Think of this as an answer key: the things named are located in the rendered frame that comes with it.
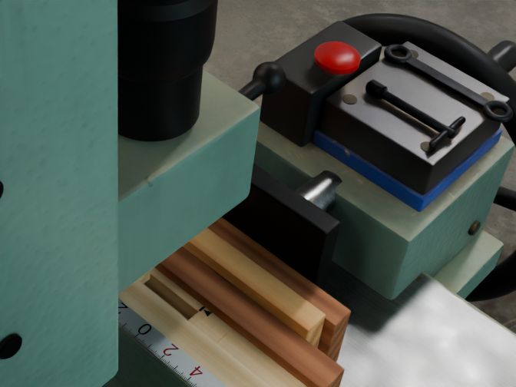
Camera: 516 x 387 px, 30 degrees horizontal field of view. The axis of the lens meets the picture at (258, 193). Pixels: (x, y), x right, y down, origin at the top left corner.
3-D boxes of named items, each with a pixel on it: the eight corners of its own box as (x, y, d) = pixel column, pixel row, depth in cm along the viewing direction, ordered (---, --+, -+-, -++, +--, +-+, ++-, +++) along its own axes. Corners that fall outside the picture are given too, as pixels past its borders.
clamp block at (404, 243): (488, 231, 74) (523, 145, 67) (387, 332, 66) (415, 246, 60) (337, 135, 80) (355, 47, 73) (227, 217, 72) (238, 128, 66)
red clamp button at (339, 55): (368, 65, 63) (370, 52, 62) (340, 84, 61) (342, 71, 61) (332, 44, 64) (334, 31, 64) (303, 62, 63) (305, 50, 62)
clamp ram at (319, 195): (373, 266, 65) (401, 172, 59) (305, 329, 61) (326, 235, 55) (273, 197, 69) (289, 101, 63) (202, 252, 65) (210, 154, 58)
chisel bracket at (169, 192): (249, 215, 57) (264, 104, 51) (66, 355, 49) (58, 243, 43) (160, 151, 60) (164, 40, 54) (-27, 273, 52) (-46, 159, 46)
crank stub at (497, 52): (495, 50, 83) (517, 68, 83) (459, 77, 80) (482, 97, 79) (509, 30, 81) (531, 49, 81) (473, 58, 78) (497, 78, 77)
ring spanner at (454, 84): (517, 114, 63) (519, 109, 63) (502, 128, 62) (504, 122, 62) (394, 44, 67) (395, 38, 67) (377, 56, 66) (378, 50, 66)
